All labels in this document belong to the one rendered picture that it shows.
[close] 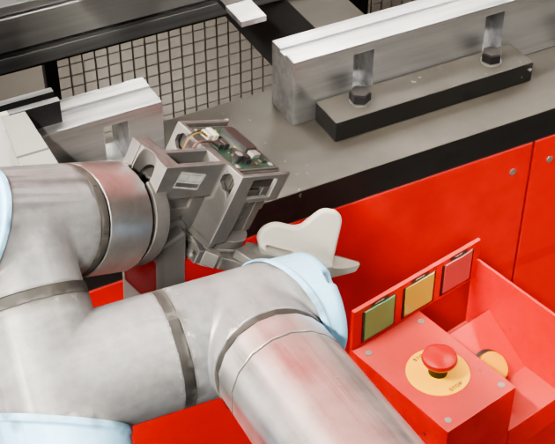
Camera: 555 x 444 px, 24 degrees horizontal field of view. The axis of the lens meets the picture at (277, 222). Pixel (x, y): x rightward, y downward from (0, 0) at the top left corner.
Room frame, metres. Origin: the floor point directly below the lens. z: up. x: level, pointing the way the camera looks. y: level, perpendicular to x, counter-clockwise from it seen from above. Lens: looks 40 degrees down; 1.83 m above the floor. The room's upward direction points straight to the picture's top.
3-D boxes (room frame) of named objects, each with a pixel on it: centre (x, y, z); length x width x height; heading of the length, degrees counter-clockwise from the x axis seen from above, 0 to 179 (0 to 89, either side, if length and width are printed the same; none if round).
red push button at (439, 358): (0.99, -0.18, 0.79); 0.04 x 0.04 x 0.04
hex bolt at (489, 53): (1.43, -0.28, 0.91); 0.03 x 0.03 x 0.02
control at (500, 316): (1.03, -0.21, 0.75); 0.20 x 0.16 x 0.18; 129
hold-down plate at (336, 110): (1.38, -0.19, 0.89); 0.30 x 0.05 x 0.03; 118
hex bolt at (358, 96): (1.34, -0.10, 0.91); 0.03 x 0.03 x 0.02
